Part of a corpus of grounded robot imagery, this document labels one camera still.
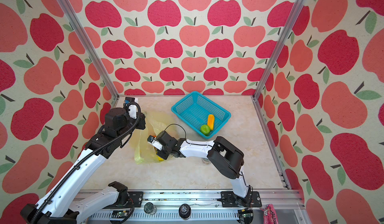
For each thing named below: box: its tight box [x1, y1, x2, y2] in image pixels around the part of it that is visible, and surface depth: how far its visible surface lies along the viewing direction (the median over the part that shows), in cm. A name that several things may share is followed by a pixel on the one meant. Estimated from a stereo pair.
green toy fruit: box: [200, 124, 211, 136], surface depth 97 cm
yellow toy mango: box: [207, 114, 215, 131], surface depth 103 cm
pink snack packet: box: [259, 204, 279, 224], surface depth 70 cm
